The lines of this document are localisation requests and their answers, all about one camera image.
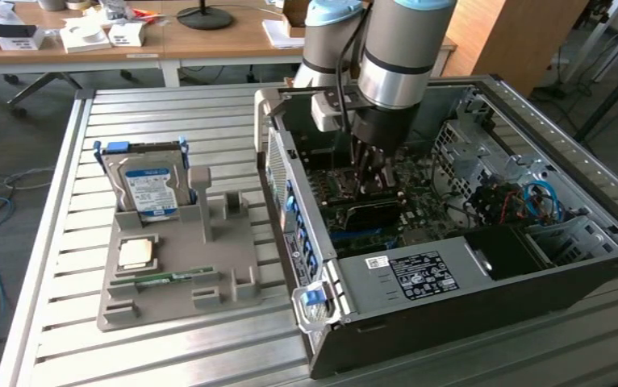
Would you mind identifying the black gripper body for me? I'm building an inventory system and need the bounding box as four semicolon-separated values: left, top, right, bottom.
350;103;421;152

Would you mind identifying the black low-profile graphics card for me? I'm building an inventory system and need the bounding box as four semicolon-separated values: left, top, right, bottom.
337;199;403;231

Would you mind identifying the metal CPU socket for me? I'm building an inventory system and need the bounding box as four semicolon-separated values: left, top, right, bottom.
325;168;365;201

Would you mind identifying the green motherboard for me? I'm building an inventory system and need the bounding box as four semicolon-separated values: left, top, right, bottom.
301;147;475;259

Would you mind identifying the blue long expansion slot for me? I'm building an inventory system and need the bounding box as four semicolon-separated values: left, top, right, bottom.
330;226;385;239

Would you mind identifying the grey power supply unit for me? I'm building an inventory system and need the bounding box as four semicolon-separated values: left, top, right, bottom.
335;235;498;315

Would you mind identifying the white paper stack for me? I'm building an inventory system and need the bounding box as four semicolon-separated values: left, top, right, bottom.
262;19;306;50

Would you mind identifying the brown cardboard box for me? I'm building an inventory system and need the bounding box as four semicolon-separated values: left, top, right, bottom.
282;0;311;28

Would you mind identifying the blue case latch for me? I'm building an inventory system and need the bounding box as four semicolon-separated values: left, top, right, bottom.
298;289;326;310

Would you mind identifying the grey plastic parts rack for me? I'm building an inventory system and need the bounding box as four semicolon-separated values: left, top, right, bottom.
96;165;263;334

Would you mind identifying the silver disk bay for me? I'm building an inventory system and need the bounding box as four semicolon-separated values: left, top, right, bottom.
526;213;618;268

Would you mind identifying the hard disk in blue caddy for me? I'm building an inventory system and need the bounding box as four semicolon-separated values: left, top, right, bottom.
92;135;198;223

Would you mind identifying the black round lamp base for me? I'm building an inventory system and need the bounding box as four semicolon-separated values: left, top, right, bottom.
175;0;235;31

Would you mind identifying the open black PC case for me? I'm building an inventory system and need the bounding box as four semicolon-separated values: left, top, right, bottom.
253;74;618;380

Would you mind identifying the black metal table leg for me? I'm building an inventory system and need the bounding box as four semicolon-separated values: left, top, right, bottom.
576;11;618;142

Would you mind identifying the green RAM stick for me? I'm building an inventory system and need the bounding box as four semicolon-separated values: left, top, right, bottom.
110;265;218;288

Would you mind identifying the silver CPU chip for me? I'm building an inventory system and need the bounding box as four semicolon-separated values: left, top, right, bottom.
118;237;155;270

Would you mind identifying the small white labelled box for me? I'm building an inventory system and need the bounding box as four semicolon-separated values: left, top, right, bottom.
108;22;148;48

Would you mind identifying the white tape roll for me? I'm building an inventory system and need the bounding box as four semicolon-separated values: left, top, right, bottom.
75;23;107;44

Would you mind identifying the flat white cardboard box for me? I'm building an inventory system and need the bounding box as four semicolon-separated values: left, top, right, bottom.
59;16;114;55

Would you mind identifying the black wheeled chair base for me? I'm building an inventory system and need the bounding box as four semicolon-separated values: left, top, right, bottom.
4;71;147;119

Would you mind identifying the white box black top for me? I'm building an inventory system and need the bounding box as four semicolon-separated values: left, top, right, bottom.
0;23;47;52

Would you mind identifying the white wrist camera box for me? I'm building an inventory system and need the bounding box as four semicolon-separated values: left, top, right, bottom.
310;91;377;133

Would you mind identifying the black camera cable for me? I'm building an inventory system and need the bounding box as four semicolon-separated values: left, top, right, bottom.
334;0;375;136

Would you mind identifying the black red power wire bundle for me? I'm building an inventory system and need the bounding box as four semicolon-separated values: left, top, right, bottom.
467;181;529;227

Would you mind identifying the blue data wire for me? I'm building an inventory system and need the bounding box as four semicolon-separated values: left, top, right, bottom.
524;180;570;226

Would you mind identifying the grey floor cable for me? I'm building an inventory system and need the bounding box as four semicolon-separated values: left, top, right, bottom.
0;167;56;191

